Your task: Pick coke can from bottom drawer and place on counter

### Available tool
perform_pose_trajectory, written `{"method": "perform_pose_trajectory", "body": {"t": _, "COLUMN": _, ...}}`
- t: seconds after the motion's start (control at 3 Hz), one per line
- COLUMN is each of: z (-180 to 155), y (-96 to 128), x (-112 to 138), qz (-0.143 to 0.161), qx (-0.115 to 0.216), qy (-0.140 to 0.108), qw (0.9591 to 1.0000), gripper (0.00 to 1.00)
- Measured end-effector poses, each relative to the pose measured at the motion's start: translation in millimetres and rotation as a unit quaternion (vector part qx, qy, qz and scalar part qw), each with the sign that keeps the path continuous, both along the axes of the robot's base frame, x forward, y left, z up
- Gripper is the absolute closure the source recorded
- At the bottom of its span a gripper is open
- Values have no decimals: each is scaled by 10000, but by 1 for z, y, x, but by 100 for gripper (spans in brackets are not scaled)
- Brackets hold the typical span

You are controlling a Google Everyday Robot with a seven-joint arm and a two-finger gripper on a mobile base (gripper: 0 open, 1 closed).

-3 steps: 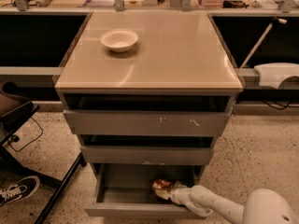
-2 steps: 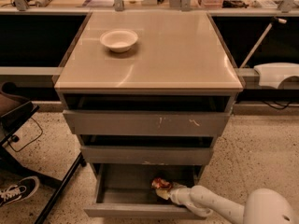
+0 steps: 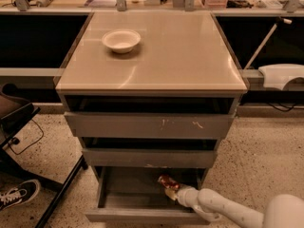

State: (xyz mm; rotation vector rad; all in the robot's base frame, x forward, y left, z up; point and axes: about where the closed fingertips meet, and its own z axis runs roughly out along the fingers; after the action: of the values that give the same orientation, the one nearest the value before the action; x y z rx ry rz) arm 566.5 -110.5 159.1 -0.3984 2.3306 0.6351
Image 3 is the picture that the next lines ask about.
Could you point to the white bowl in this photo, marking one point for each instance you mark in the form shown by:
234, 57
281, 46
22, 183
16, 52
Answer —
121, 40

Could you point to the grey drawer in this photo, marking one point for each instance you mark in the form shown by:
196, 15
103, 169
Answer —
150, 117
151, 153
133, 194

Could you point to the grey middle drawer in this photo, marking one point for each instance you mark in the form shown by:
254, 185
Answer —
151, 153

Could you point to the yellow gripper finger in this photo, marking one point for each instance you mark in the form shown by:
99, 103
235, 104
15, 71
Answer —
172, 194

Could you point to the grey top drawer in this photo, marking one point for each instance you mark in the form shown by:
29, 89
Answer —
150, 117

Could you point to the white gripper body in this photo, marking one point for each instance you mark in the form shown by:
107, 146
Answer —
184, 195

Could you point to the grey drawer cabinet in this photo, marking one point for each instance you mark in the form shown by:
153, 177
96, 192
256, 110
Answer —
181, 54

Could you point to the red coke can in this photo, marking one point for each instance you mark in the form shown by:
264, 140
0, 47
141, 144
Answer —
167, 182

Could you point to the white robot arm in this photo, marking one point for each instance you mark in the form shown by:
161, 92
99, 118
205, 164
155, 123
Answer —
283, 211

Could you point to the black and white sneaker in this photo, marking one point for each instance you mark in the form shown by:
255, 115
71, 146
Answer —
23, 193

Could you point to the grey bottom drawer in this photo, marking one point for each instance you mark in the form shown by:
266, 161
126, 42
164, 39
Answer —
133, 194

